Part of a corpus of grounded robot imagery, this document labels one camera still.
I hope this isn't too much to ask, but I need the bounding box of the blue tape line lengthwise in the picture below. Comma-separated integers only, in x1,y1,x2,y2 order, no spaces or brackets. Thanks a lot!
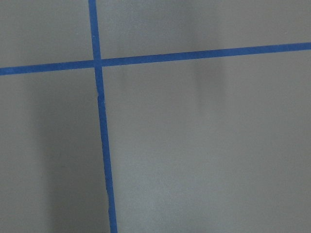
88,0,118,233

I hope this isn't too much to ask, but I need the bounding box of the blue tape line crosswise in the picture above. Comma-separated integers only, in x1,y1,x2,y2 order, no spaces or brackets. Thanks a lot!
0,42,311,76

